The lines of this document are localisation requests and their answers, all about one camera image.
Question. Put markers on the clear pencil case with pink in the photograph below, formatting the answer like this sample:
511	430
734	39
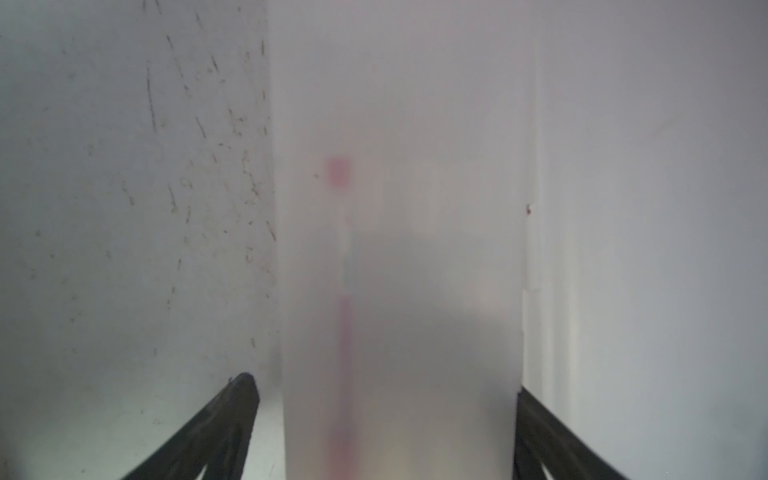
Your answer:
401	139

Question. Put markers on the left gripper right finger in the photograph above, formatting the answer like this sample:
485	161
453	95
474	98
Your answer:
547	448

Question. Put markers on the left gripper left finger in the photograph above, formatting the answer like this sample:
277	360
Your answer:
214	443

